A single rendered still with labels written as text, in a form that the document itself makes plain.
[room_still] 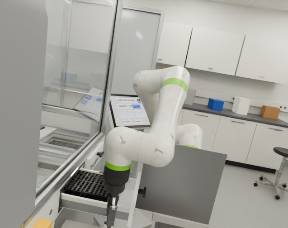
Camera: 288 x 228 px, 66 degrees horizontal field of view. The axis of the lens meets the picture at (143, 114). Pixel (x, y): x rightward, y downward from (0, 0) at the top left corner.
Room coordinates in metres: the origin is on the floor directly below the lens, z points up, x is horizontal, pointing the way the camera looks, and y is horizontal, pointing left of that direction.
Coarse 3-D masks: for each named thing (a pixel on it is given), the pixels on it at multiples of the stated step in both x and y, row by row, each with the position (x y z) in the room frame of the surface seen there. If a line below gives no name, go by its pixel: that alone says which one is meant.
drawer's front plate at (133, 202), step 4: (140, 172) 1.07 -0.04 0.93; (140, 176) 1.03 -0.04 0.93; (136, 184) 0.95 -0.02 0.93; (136, 188) 0.91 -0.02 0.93; (136, 192) 0.88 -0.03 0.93; (132, 196) 0.85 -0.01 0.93; (136, 196) 0.85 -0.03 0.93; (132, 200) 0.82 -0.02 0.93; (136, 200) 0.92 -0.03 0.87; (132, 204) 0.79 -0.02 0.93; (132, 208) 0.79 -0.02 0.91; (132, 212) 0.79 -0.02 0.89; (128, 216) 0.79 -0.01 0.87; (132, 216) 0.79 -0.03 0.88; (128, 220) 0.79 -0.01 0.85; (128, 224) 0.79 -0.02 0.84
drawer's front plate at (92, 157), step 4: (100, 144) 1.36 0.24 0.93; (96, 148) 1.28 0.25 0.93; (100, 148) 1.34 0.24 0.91; (92, 152) 1.21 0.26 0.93; (96, 152) 1.25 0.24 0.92; (92, 156) 1.17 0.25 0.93; (96, 156) 1.26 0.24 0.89; (88, 160) 1.12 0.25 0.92; (92, 160) 1.18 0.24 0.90; (88, 164) 1.12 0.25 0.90; (92, 164) 1.19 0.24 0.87; (96, 164) 1.29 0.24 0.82; (88, 168) 1.12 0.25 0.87; (92, 168) 1.20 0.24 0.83
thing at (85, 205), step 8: (80, 168) 1.07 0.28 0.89; (128, 184) 1.05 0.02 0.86; (128, 192) 1.02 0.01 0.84; (64, 200) 0.82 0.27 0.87; (72, 200) 0.82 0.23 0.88; (80, 200) 0.82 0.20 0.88; (88, 200) 0.82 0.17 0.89; (96, 200) 0.83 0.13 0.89; (120, 200) 0.94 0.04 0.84; (128, 200) 0.95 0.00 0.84; (72, 208) 0.82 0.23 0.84; (80, 208) 0.82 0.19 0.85; (88, 208) 0.82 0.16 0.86; (96, 208) 0.81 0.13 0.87; (104, 208) 0.81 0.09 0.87; (120, 208) 0.81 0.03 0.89; (128, 208) 0.81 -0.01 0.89; (104, 216) 0.82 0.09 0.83; (120, 216) 0.81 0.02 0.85
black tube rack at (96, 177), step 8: (80, 176) 0.98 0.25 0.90; (88, 176) 0.99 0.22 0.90; (96, 176) 1.00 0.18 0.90; (72, 184) 0.90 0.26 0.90; (80, 184) 0.91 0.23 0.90; (88, 184) 0.93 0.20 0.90; (96, 184) 0.94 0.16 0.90; (64, 192) 0.88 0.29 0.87; (72, 192) 0.89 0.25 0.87; (80, 192) 0.86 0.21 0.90; (88, 192) 0.86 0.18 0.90; (96, 192) 0.92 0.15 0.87; (104, 192) 0.93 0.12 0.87; (104, 200) 0.87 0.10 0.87
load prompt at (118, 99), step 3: (117, 99) 1.83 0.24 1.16; (120, 99) 1.85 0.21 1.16; (123, 99) 1.87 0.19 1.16; (126, 99) 1.88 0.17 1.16; (129, 99) 1.91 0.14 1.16; (132, 99) 1.93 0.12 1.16; (135, 99) 1.95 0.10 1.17; (138, 99) 1.97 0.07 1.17; (117, 102) 1.81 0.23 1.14; (120, 102) 1.83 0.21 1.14; (123, 102) 1.85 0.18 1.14; (126, 102) 1.86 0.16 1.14; (129, 102) 1.89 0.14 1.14; (132, 102) 1.91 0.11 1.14; (135, 102) 1.93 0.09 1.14; (138, 102) 1.95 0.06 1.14; (141, 102) 1.97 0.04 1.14
